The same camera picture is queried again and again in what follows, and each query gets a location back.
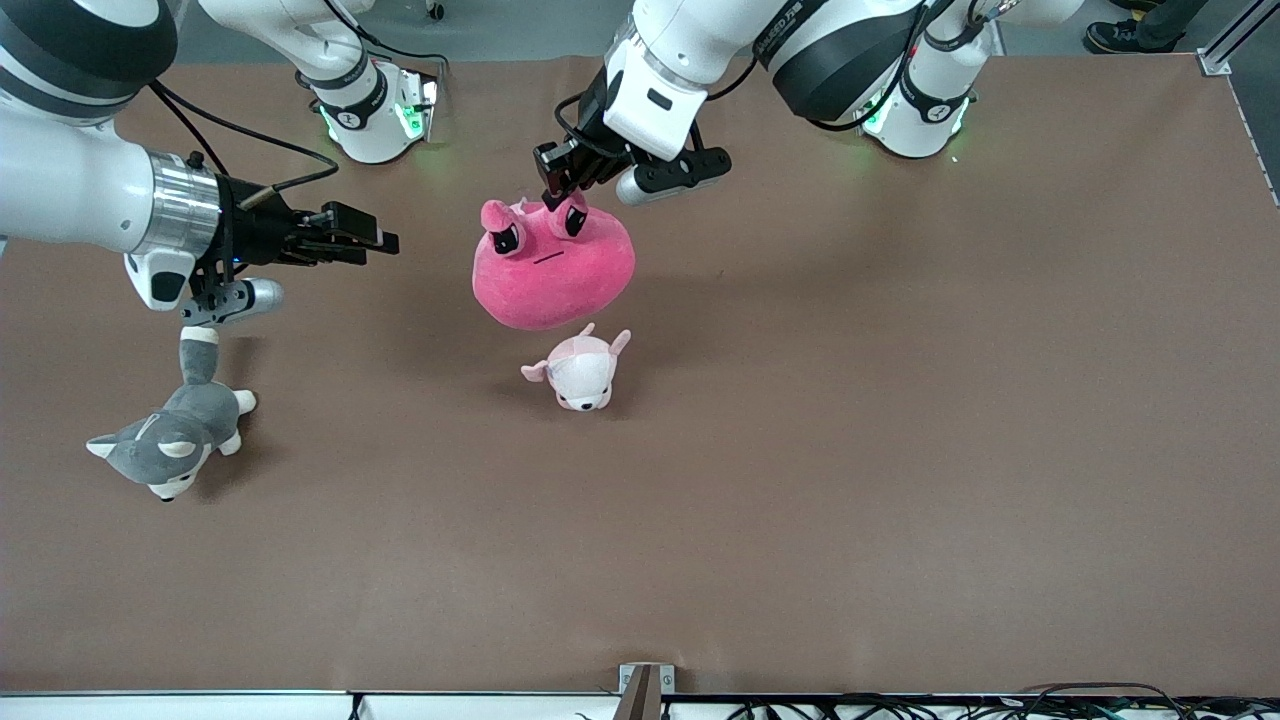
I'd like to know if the aluminium frame post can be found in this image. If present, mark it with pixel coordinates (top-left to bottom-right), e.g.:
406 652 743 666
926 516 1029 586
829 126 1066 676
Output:
1197 0 1280 76

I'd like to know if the white table edge rail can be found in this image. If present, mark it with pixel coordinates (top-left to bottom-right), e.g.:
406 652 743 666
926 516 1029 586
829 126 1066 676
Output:
0 690 1280 720

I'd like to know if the black base power cable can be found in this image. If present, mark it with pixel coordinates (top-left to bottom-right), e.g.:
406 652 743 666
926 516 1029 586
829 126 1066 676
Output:
320 0 449 96

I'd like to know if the dark camera mount post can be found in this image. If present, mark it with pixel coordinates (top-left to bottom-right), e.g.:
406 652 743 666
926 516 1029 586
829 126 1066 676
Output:
612 665 663 720

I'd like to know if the grey white husky plush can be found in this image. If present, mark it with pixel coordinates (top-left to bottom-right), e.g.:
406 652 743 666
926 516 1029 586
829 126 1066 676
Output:
85 325 258 503

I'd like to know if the black shoe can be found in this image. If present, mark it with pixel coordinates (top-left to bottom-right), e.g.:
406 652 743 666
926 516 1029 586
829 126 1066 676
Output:
1085 18 1179 56

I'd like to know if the brown table cover sheet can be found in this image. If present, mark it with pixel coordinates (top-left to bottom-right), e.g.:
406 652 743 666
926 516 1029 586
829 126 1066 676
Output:
0 52 1280 698

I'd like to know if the black cable bundle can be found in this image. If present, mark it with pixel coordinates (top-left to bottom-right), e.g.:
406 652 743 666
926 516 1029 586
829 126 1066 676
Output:
725 683 1280 720

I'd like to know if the round hot pink plush toy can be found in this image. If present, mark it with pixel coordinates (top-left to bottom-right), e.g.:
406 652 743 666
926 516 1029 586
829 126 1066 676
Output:
472 192 637 332

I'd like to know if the dark trouser leg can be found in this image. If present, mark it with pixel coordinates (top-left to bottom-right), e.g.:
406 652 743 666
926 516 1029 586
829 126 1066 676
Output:
1135 0 1213 43

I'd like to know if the pale pink white puppy plush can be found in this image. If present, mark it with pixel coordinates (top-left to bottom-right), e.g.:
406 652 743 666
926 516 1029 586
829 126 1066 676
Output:
520 322 633 413

